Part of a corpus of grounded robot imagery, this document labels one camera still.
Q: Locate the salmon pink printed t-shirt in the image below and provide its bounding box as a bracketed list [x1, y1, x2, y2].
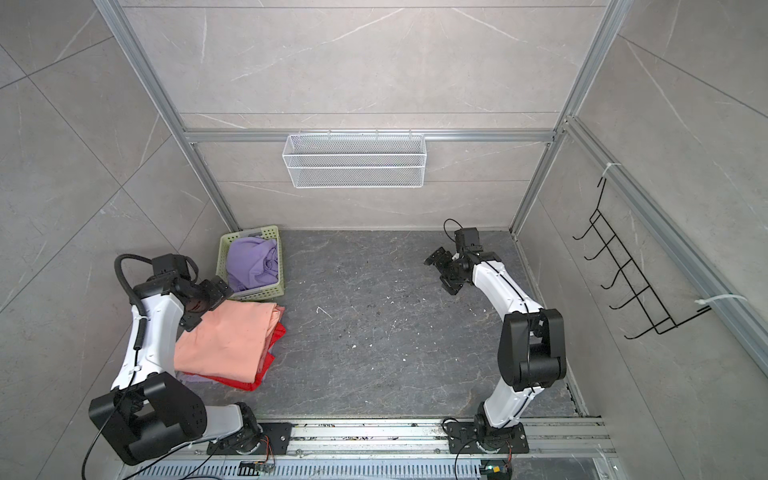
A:
[174, 300, 285, 383]

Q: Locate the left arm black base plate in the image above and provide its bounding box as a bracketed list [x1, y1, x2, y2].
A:
[206, 423, 292, 456]

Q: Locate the lavender folded t-shirt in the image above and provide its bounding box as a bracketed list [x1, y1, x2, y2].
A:
[176, 372, 211, 383]

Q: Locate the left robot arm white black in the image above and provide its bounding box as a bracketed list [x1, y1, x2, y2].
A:
[88, 254, 264, 466]

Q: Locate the black wire hook rack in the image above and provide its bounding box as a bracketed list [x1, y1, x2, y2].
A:
[572, 178, 713, 340]

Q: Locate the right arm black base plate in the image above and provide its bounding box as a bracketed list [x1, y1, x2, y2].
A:
[442, 421, 530, 455]

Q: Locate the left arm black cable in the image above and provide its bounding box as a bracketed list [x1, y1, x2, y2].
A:
[113, 253, 154, 319]

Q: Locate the purple t-shirt in basket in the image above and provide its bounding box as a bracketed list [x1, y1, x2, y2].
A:
[226, 237, 279, 292]

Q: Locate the red folded t-shirt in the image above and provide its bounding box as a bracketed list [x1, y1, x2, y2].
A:
[206, 322, 287, 392]

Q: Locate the white wire mesh basket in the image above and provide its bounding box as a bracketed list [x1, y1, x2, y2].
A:
[282, 133, 428, 189]

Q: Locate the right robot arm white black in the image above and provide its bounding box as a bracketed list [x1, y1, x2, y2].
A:
[424, 226, 567, 451]

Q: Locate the white zip tie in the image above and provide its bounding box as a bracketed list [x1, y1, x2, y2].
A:
[694, 293, 748, 306]

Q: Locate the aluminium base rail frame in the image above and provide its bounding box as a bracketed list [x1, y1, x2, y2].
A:
[114, 417, 627, 479]

